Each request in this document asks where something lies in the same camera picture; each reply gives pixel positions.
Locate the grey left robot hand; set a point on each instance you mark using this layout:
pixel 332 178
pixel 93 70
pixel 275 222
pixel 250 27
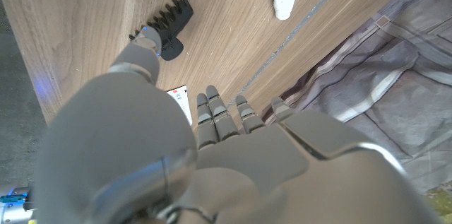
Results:
pixel 176 167

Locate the black claw hair clip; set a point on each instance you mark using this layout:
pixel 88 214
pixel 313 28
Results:
pixel 176 15

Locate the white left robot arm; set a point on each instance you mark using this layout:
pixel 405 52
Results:
pixel 10 213

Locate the white green toothpaste tube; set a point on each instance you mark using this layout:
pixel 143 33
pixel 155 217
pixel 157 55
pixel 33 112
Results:
pixel 182 100

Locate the printed sofa room backdrop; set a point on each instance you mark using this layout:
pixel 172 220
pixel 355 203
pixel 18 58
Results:
pixel 388 75

